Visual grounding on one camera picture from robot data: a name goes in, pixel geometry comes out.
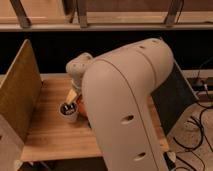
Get grey ceramic cup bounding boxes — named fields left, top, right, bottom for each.
left=59, top=102, right=78, bottom=123

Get orange bowl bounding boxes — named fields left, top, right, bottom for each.
left=77, top=95, right=87, bottom=117

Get left wooden side panel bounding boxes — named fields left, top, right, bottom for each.
left=0, top=39, right=42, bottom=142

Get wooden shelf rail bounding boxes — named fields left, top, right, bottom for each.
left=0, top=0, right=213, bottom=32

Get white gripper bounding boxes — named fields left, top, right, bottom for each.
left=66, top=78, right=82, bottom=104

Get black cables on floor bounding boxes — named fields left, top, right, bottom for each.
left=169, top=56, right=213, bottom=171

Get right dark side panel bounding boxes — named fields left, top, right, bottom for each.
left=151, top=62, right=198, bottom=135

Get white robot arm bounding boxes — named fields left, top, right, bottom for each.
left=66, top=38, right=174, bottom=171

